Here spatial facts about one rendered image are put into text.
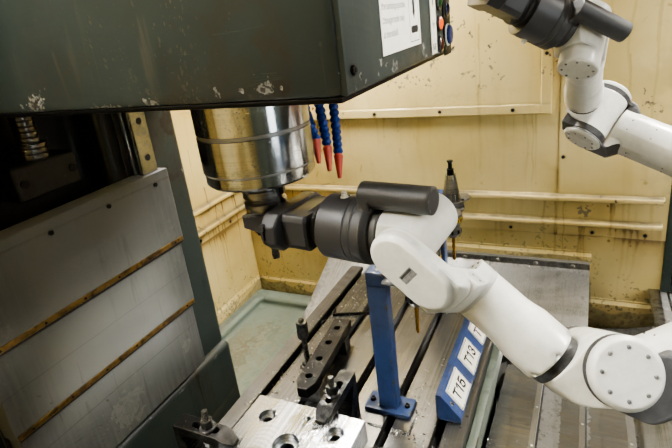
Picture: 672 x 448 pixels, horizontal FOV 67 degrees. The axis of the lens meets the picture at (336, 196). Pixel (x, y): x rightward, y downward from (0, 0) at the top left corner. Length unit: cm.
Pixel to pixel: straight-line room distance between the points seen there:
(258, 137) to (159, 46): 15
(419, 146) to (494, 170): 25
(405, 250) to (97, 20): 45
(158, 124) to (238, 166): 61
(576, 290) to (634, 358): 112
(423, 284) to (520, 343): 12
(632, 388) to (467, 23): 120
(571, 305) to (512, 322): 110
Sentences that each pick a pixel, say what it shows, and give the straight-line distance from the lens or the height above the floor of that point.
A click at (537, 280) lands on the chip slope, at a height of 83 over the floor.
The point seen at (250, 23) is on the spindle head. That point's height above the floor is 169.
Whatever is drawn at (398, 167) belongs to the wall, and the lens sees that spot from 176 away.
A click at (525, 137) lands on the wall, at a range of 165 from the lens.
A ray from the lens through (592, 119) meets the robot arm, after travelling 116.
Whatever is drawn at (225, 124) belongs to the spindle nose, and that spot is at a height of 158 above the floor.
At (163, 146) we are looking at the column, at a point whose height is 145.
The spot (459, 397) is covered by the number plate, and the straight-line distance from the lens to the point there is 114.
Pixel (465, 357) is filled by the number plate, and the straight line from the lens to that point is 122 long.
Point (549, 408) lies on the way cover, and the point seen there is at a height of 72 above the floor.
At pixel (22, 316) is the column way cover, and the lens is 103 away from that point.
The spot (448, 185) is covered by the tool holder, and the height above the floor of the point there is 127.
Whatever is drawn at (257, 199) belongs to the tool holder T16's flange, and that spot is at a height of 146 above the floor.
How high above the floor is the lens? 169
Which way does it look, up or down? 19 degrees down
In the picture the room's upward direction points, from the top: 7 degrees counter-clockwise
